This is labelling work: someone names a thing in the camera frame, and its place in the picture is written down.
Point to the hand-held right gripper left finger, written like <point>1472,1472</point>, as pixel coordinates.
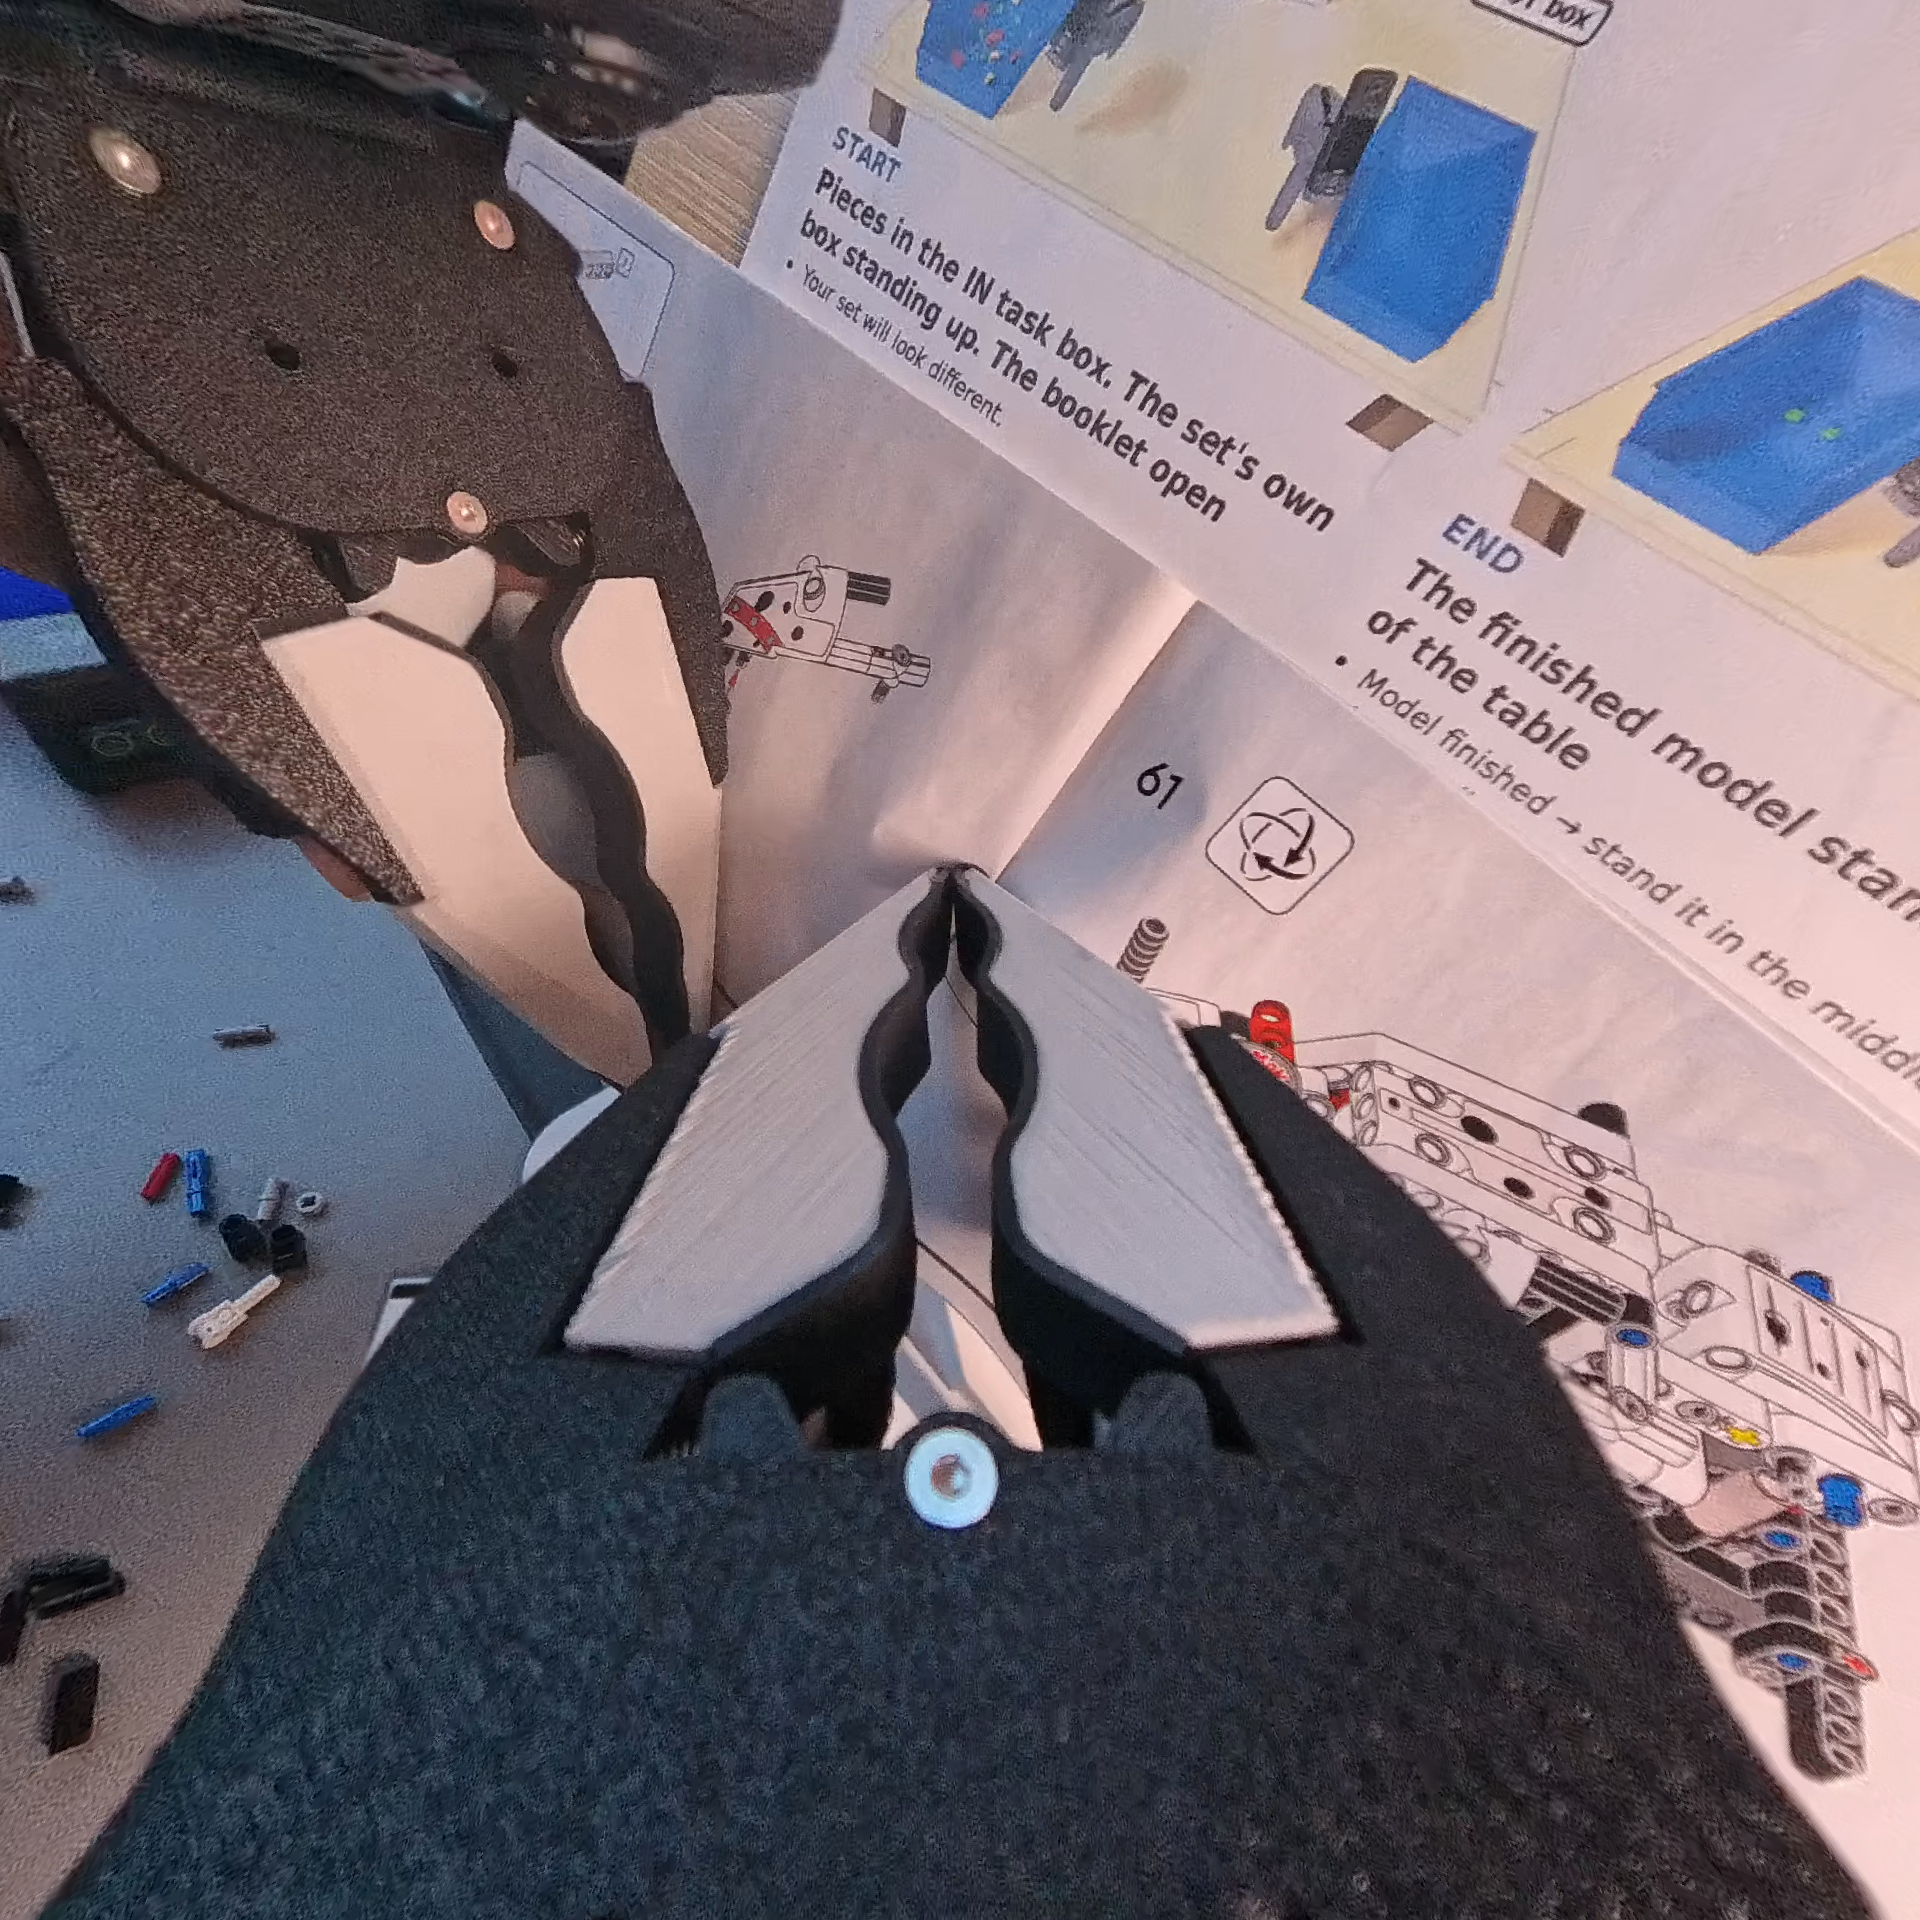
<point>733,1200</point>

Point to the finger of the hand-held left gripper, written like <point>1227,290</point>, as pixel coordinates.
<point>652,704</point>
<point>405,751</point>

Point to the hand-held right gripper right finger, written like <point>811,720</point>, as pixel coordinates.
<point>1155,1186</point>

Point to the printed task sheet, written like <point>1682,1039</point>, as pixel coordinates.
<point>1650,599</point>

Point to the person's left hand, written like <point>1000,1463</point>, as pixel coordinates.
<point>341,870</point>

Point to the white metal stand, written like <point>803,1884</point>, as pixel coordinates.
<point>953,1320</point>

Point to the open building instruction booklet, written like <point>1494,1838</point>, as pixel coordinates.
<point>930,751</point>

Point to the black device with green display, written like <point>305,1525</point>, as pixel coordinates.
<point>89,751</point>

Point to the black toy cross connector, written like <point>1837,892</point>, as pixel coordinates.
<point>286,1248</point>
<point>240,1237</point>

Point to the long blue toy pin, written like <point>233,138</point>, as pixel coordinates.
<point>196,1181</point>

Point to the red toy axle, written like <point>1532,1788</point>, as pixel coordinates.
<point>158,1175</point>

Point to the black toy pin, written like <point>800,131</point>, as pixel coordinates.
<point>76,1588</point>
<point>12,1629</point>

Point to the black toy tube connector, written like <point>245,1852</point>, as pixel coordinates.
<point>72,1704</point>

